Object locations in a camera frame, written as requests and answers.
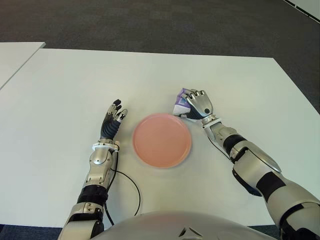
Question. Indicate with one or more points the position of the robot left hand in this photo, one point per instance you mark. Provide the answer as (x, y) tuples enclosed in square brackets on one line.
[(108, 127)]

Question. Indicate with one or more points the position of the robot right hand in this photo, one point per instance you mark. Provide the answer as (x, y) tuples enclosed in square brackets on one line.
[(203, 103)]

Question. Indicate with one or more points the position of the purple tissue paper pack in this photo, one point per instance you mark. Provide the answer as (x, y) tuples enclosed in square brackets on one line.
[(181, 106)]

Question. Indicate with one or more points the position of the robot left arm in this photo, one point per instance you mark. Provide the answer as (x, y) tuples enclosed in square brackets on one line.
[(100, 157)]

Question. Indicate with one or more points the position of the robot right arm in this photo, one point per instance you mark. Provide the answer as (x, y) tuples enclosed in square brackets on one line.
[(250, 160)]

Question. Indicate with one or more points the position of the pink round plate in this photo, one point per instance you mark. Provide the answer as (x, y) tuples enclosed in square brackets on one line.
[(162, 142)]

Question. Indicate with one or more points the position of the adjacent white table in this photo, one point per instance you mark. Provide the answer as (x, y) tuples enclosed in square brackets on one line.
[(15, 57)]

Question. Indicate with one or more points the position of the silver robot torso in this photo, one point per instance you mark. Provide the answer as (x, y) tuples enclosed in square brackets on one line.
[(175, 225)]

